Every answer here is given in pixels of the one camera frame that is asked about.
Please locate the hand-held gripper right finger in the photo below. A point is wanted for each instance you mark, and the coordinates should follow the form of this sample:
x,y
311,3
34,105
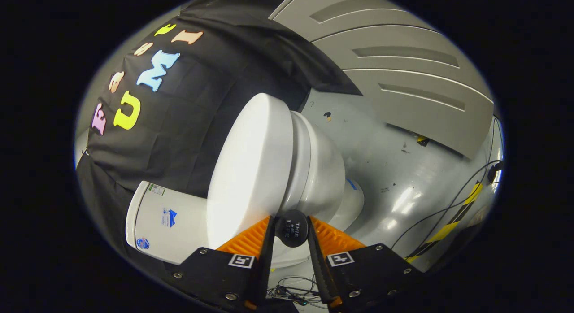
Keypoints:
x,y
317,263

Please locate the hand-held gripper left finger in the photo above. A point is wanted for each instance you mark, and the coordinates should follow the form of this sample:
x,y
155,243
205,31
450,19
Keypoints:
x,y
265,259

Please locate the white toilet lid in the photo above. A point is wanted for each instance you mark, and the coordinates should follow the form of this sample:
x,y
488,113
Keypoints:
x,y
249,169

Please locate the white toilet bowl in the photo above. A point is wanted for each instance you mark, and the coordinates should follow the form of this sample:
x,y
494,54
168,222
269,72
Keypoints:
x,y
320,174

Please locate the yellow black striped tape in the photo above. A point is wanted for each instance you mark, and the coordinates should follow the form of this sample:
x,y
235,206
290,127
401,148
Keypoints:
x,y
448,228

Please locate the black backdrop cloth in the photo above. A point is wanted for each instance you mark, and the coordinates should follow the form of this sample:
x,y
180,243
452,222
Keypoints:
x,y
193,111

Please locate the grey louvred cabinet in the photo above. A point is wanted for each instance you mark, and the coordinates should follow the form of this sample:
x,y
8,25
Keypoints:
x,y
394,75

